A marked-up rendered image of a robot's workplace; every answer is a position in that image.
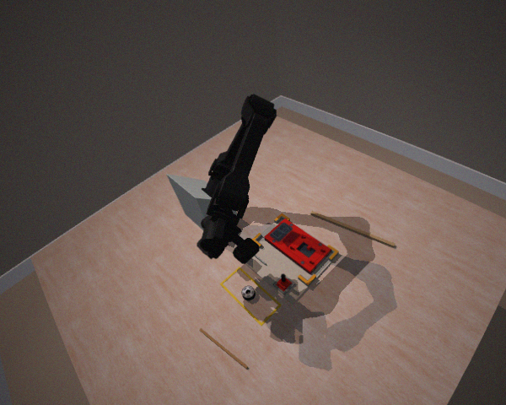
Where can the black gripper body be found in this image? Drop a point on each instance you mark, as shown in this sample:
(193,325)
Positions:
(245,249)

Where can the black wheel with grey rim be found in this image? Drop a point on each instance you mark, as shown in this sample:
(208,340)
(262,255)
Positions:
(250,290)

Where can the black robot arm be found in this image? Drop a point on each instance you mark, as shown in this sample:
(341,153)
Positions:
(228,185)

